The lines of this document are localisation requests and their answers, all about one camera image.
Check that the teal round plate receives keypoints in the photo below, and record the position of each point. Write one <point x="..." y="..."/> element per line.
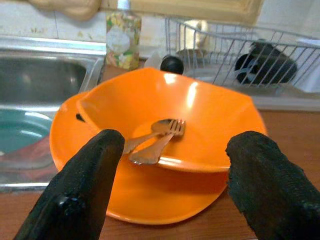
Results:
<point x="20" y="130"/>

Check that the beige window frame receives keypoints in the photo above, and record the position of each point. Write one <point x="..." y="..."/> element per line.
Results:
<point x="187" y="10"/>

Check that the metal fork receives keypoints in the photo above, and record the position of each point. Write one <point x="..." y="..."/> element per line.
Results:
<point x="160" y="147"/>

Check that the white plastic cutlery holder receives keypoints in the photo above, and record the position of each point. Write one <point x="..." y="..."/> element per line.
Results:
<point x="310" y="70"/>

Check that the cream mug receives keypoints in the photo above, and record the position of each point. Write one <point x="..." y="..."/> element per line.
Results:
<point x="202" y="35"/>

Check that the stainless steel double sink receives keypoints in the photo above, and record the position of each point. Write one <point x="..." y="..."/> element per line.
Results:
<point x="37" y="80"/>

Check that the beige cloth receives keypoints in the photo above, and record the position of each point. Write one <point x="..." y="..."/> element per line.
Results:
<point x="67" y="8"/>

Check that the black round cap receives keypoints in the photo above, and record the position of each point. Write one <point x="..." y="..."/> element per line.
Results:
<point x="172" y="64"/>

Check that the grey drain tray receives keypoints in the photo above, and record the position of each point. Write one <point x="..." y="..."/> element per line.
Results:
<point x="275" y="100"/>

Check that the orange plate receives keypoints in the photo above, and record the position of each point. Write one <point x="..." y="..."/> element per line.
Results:
<point x="162" y="200"/>

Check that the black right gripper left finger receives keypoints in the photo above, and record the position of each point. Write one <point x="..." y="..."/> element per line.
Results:
<point x="77" y="190"/>

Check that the metal spoon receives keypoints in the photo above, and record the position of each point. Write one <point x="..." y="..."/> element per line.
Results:
<point x="160" y="125"/>

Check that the black bottle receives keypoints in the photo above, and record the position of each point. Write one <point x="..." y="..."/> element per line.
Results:
<point x="267" y="65"/>

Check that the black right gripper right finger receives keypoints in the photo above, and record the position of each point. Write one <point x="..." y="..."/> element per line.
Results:
<point x="272" y="182"/>

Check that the floral soap pump bottle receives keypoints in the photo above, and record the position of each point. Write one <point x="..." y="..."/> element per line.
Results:
<point x="122" y="37"/>

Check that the orange square bowl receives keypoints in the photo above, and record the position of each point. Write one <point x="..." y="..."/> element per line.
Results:
<point x="205" y="100"/>

